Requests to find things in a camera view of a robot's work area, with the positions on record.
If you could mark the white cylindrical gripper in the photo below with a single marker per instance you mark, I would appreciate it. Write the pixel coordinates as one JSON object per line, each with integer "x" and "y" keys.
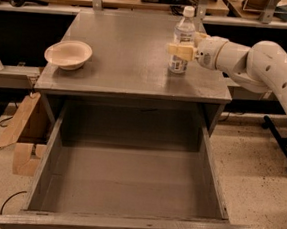
{"x": 207, "y": 52}

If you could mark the clear plastic water bottle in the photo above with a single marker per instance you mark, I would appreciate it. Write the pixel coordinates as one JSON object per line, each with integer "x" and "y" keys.
{"x": 184, "y": 32}

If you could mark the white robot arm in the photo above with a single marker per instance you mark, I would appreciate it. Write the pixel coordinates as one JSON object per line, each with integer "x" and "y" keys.
{"x": 259, "y": 68}

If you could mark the grey cabinet counter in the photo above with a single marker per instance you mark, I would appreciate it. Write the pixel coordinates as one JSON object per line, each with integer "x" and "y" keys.
{"x": 130, "y": 60}

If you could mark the open grey top drawer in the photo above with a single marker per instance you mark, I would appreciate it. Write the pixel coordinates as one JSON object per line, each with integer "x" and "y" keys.
{"x": 125, "y": 168}

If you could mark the white paper bowl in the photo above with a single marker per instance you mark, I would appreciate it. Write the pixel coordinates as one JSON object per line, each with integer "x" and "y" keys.
{"x": 68, "y": 55}

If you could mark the black stand leg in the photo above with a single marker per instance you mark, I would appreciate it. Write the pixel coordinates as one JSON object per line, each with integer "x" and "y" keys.
{"x": 282, "y": 142}

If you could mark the wooden board left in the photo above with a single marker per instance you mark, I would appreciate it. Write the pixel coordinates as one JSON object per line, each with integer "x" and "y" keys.
{"x": 16, "y": 125}

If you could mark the wooden block on floor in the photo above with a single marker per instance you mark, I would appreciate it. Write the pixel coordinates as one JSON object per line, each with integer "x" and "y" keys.
{"x": 26, "y": 158}

